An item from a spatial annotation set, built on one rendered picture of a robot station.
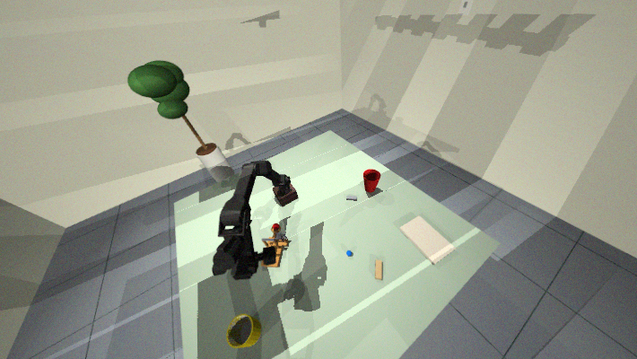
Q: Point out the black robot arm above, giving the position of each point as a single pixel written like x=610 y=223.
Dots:
x=236 y=213

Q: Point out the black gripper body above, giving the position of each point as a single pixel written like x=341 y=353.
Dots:
x=268 y=257

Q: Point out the yellow open cylinder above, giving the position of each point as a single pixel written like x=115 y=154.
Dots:
x=243 y=331

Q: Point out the red plastic cup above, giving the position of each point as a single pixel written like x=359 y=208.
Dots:
x=371 y=179

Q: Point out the tan rectangular block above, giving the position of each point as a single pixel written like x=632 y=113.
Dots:
x=378 y=269

